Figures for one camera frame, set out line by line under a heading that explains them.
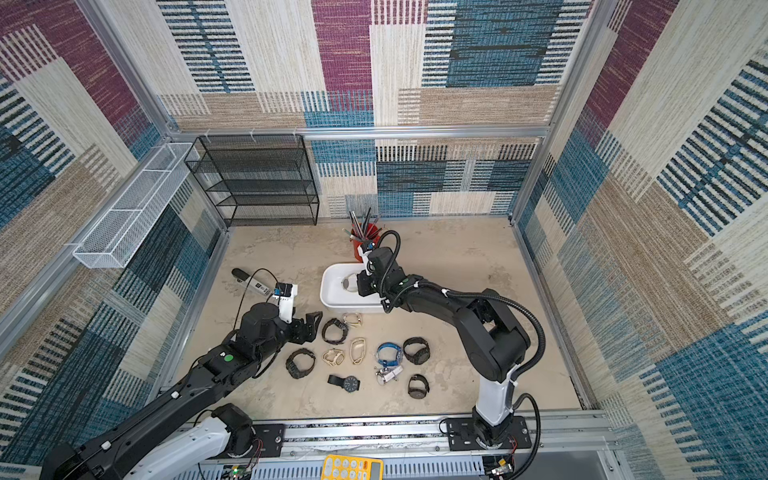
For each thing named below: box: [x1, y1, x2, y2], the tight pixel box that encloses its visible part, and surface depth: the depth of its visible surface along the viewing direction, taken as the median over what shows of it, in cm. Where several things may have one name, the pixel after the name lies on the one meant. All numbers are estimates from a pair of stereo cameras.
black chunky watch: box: [285, 348, 316, 379], surface depth 83 cm
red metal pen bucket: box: [349, 222, 380, 263], surface depth 106 cm
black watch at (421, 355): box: [403, 336, 431, 365], surface depth 86 cm
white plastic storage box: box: [320, 263, 384, 314], surface depth 96 cm
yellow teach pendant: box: [321, 454, 385, 480], surface depth 70 cm
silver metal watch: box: [375, 365, 404, 386], surface depth 83 cm
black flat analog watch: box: [327, 374, 361, 393], surface depth 83 cm
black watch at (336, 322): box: [321, 318, 349, 345], surface depth 91 cm
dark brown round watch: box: [408, 374, 430, 399], surface depth 81 cm
